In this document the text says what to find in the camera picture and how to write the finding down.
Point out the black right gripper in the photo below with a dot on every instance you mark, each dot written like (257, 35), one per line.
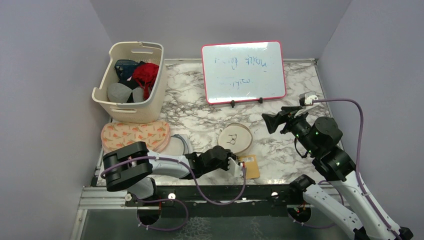
(272, 121)

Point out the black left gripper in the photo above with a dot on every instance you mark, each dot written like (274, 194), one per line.
(229, 155)

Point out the white mesh laundry bag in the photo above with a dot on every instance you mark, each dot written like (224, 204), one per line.
(236, 137)

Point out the red bra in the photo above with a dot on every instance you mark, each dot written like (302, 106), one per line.
(145, 75)

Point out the grey bra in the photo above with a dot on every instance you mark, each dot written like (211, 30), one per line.
(120, 93)

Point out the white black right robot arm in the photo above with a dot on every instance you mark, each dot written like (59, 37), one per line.
(364, 219)

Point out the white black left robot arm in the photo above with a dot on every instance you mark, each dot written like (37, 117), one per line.
(131, 167)

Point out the white blue-trimmed mesh bag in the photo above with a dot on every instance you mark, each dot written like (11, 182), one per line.
(178, 145)

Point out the floral pink laundry bag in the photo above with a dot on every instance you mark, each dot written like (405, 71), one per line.
(116, 135)

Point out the cream plastic laundry basket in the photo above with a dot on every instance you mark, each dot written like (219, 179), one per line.
(148, 110)

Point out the yellow spiral notebook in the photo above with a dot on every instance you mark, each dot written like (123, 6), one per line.
(251, 164)

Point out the pink framed whiteboard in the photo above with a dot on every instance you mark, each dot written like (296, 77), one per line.
(243, 72)

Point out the black garment in basket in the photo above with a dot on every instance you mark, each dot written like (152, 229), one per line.
(130, 82)

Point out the blue garment in basket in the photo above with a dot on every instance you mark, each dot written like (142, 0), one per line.
(125, 68)

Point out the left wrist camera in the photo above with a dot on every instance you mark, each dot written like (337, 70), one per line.
(242, 172)

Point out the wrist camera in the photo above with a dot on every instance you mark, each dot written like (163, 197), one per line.
(242, 172)
(307, 98)

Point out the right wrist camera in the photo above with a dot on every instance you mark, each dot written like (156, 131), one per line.
(307, 98)

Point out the black metal base rail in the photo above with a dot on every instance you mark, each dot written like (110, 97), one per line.
(276, 200)

